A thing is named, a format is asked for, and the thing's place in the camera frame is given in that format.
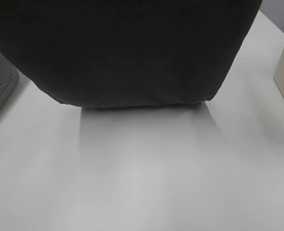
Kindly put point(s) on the dark navy towel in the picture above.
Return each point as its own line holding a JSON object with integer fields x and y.
{"x": 123, "y": 53}

